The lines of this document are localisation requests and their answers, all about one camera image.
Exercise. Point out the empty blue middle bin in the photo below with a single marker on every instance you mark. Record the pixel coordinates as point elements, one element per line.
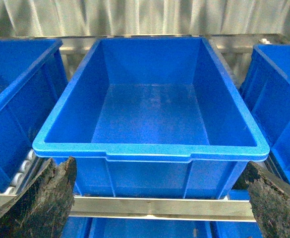
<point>155,117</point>

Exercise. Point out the blue right ribbed bin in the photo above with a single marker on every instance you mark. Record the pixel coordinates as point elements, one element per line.
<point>266,92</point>

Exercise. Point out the blue bin with buttons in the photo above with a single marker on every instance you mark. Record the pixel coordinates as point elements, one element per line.
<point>32,79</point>

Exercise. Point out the lower blue bin middle-left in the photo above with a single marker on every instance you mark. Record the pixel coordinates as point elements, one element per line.
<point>79,227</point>

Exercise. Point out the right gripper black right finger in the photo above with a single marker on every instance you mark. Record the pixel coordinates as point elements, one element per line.
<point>270,201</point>

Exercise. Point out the steel shelf front rail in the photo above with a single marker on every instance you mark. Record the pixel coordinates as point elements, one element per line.
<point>149,208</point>

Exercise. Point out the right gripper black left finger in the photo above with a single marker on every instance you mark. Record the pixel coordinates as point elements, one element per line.
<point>43,207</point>

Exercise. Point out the white roller track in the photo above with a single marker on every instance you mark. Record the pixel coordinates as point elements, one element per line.
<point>25,174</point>

